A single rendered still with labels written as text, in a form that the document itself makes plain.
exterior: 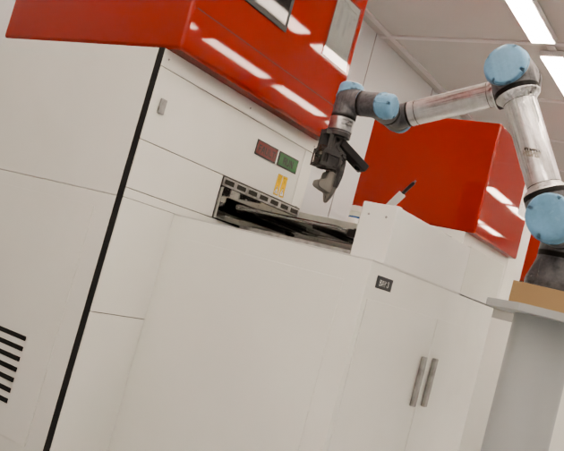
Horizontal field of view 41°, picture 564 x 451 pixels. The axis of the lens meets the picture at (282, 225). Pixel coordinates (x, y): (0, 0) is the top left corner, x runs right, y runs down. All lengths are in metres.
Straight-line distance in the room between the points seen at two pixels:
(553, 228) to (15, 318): 1.41
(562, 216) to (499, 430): 0.56
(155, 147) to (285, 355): 0.64
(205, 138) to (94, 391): 0.75
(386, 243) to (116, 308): 0.72
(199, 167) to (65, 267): 0.46
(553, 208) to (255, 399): 0.85
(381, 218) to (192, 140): 0.60
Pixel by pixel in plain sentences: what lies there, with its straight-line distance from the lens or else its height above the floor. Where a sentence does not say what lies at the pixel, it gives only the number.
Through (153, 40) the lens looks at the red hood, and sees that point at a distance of 2.05.
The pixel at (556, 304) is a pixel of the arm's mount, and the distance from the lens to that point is 2.00.
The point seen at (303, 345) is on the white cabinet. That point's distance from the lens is 1.79.
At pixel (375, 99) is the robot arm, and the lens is 2.20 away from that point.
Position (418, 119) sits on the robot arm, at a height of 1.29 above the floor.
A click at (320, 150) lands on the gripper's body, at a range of 2.22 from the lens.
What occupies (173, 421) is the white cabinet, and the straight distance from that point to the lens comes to 2.01.
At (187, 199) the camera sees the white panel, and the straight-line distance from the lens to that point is 2.13.
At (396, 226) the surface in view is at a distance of 1.82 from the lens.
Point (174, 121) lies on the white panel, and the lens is 2.05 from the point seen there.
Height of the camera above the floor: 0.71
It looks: 4 degrees up
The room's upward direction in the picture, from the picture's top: 15 degrees clockwise
